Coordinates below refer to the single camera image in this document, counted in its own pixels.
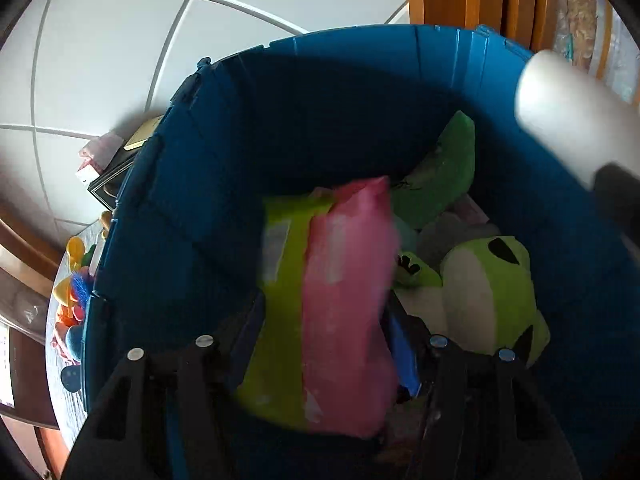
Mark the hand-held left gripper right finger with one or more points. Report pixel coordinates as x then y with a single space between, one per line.
405 355

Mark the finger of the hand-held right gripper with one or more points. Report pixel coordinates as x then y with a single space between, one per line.
620 195

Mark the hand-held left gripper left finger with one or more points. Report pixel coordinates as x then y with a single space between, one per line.
240 345

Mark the pink and lime green packet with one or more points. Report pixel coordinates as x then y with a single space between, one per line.
345 310

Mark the white cylindrical tube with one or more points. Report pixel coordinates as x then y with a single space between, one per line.
565 110

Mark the blue storage container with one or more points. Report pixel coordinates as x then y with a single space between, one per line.
300 135

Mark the green white frog plush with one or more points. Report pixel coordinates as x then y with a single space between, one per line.
480 300

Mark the pale grey plush toy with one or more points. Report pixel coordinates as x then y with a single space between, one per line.
450 240

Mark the blue plush fish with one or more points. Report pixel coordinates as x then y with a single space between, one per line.
75 342

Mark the blue fuzzy toy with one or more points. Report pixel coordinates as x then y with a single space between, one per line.
82 287

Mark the blue plastic paddle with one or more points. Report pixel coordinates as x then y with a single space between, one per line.
71 377

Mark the patterned floral curtain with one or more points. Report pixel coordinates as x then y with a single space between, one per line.
580 25

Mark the green plush toy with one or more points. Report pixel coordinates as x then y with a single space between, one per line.
440 180

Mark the yellow plastic toy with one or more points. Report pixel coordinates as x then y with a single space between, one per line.
76 252

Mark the black box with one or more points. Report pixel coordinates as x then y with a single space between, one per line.
110 185

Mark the yellow sticky note pad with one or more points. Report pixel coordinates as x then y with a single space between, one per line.
142 135

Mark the pink and white small box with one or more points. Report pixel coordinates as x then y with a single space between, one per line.
102 152

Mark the white padded headboard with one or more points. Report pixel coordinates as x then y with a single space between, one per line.
100 60

